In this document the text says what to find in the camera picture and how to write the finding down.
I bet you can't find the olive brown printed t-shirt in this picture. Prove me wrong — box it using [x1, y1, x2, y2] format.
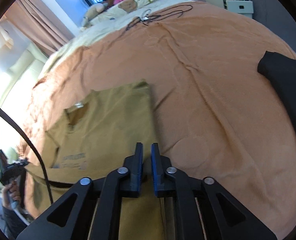
[23, 79, 169, 240]

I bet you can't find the person left hand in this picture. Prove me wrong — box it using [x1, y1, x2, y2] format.
[2, 180, 21, 210]

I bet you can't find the orange brown bed blanket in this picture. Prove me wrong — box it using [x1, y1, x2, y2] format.
[23, 2, 296, 239]

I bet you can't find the cream padded headboard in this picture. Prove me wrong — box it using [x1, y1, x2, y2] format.
[0, 42, 48, 122]

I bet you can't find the left pink curtain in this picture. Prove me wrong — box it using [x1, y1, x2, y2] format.
[4, 0, 74, 56]

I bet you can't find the black garment on bed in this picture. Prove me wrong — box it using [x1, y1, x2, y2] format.
[257, 51, 296, 133]

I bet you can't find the white plush toy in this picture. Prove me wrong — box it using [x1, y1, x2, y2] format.
[81, 3, 107, 28]

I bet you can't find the cream bear print duvet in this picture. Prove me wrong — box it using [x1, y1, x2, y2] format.
[37, 0, 196, 75]

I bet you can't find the white bedside drawer cabinet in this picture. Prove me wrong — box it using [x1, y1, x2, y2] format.
[205, 0, 254, 18]

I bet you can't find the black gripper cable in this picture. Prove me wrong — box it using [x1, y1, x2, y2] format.
[0, 101, 75, 205]

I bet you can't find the black cable with glasses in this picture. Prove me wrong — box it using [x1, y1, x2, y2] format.
[125, 4, 193, 32]

